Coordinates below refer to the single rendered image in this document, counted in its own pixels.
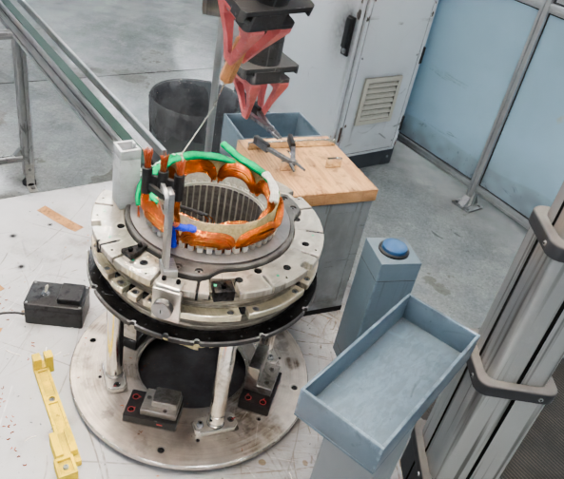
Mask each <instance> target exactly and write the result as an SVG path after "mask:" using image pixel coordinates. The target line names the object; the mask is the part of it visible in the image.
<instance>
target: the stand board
mask: <svg viewBox="0 0 564 479"><path fill-rule="evenodd" d="M312 139H329V137H328V136H319V137H297V138H294V140H312ZM253 140H254V139H250V140H238V142H237V149H236V150H237V151H238V152H239V153H240V154H242V155H243V156H245V157H246V158H247V159H249V160H250V161H252V162H254V163H256V164H258V165H259V166H260V167H262V168H263V169H264V170H265V171H268V172H270V174H271V175H272V177H273V179H274V180H275V181H277V182H280V183H282V184H284V185H285V186H287V187H288V188H290V189H291V190H293V191H294V194H293V196H292V197H294V198H297V197H302V198H303V199H304V200H305V201H306V202H307V203H308V204H309V205H310V206H320V205H329V204H340V203H350V202H360V201H374V200H375V199H376V196H377V194H378V191H379V190H378V189H377V188H376V187H375V186H374V185H373V184H372V183H371V182H370V181H369V179H368V178H367V177H366V176H365V175H364V174H363V173H362V172H361V171H360V170H359V169H358V168H357V167H356V166H355V165H354V164H353V163H352V162H351V161H350V160H349V158H348V157H347V156H346V155H345V154H344V153H343V152H342V151H341V150H340V149H339V148H338V147H337V146H336V145H332V146H312V147H296V160H297V161H298V163H299V164H300V165H301V166H302V167H303V168H304V169H305V172H304V171H303V170H302V169H300V168H299V167H298V166H297V167H296V170H295V172H293V171H292V170H290V171H280V165H281V161H282V160H281V159H280V158H278V157H276V156H274V155H273V154H271V153H269V152H268V153H265V152H264V151H262V150H261V149H253V150H248V149H247V146H248V142H253ZM264 140H265V141H267V142H268V141H287V138H282V139H278V140H277V139H276V138H273V139H264ZM274 149H275V150H277V151H279V152H281V153H282V154H283V155H285V156H287V157H288V158H290V154H289V153H288V152H287V151H286V150H288V151H289V152H290V149H289V148H274ZM337 157H342V162H341V165H340V167H334V168H325V164H326V160H327V158H337Z"/></svg>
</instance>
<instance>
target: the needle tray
mask: <svg viewBox="0 0 564 479"><path fill-rule="evenodd" d="M479 337H480V335H479V334H477V333H475V332H474V331H472V330H470V329H469V328H467V327H465V326H464V325H462V324H460V323H459V322H457V321H455V320H454V319H452V318H450V317H449V316H447V315H445V314H444V313H442V312H440V311H439V310H437V309H435V308H434V307H432V306H430V305H429V304H427V303H425V302H424V301H422V300H420V299H419V298H417V297H415V296H413V295H411V294H408V295H407V296H406V297H404V298H403V299H402V300H401V301H400V302H399V303H398V304H397V305H395V306H394V307H393V308H392V309H391V310H390V311H389V312H387V313H386V314H385V315H384V316H383V317H382V318H381V319H379V320H378V321H377V322H376V323H375V324H374V325H373V326H372V327H370V328H369V329H368V330H367V331H366V332H365V333H364V334H362V335H361V336H360V337H359V338H358V339H357V340H356V341H354V342H353V343H352V344H351V345H350V346H349V347H348V348H347V349H345V350H344V351H343V352H342V353H341V354H340V355H338V356H337V357H336V358H335V359H334V360H333V361H332V362H331V363H329V364H328V365H327V366H326V367H325V368H324V369H323V370H322V371H320V372H319V373H318V374H317V375H316V376H315V377H313V378H312V379H311V380H310V381H309V382H308V383H307V384H306V385H304V386H303V387H302V388H301V391H300V395H299V398H298V402H297V405H296V409H295V412H294V415H296V416H297V417H298V418H299V419H300V420H301V421H302V422H304V423H305V424H306V425H308V426H309V427H310V428H312V429H313V430H314V431H316V432H317V433H318V434H320V435H321V436H322V437H323V439H322V442H321V447H320V450H319V453H318V456H317V459H316V462H315V465H314V468H313V470H312V473H311V476H310V479H390V478H391V476H392V474H393V472H394V469H395V467H396V465H397V463H398V461H399V458H400V456H401V454H402V452H403V450H404V448H405V445H406V443H407V441H408V439H409V437H410V434H411V432H412V430H413V428H414V426H415V425H416V423H417V421H418V420H419V419H420V418H421V416H422V415H423V414H424V413H425V412H426V410H427V409H428V408H429V407H430V406H431V404H432V403H433V402H434V401H435V399H436V398H437V397H438V396H439V394H440V393H441V392H442V391H443V390H444V388H445V387H446V386H447V385H448V384H449V382H450V381H451V380H452V379H453V378H454V376H455V375H456V374H457V372H458V371H459V370H460V369H461V368H462V366H463V365H464V364H465V363H466V362H467V360H468V359H469V358H470V356H471V354H472V352H473V350H474V348H475V346H476V343H477V341H478V339H479Z"/></svg>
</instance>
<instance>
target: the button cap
mask: <svg viewBox="0 0 564 479"><path fill-rule="evenodd" d="M381 247H382V249H383V250H384V251H385V252H387V253H388V254H390V255H393V256H399V257H400V256H404V255H406V252H407V249H408V248H407V245H406V244H405V243H404V242H403V241H401V240H399V239H393V238H390V239H385V240H384V241H383V243H382V246H381Z"/></svg>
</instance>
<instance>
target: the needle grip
mask: <svg viewBox="0 0 564 479"><path fill-rule="evenodd" d="M240 38H241V36H237V37H236V39H235V41H234V43H233V46H232V50H233V49H234V48H235V46H237V44H238V42H239V40H240ZM244 56H245V54H244V55H243V56H242V57H241V58H240V59H239V60H238V61H237V62H236V63H235V64H234V65H232V66H230V65H229V64H228V63H227V61H225V64H224V67H223V70H222V72H221V74H220V79H221V81H223V82H224V83H226V84H232V83H233V81H234V78H235V76H236V74H237V72H238V70H239V67H240V65H241V63H242V61H243V57H244Z"/></svg>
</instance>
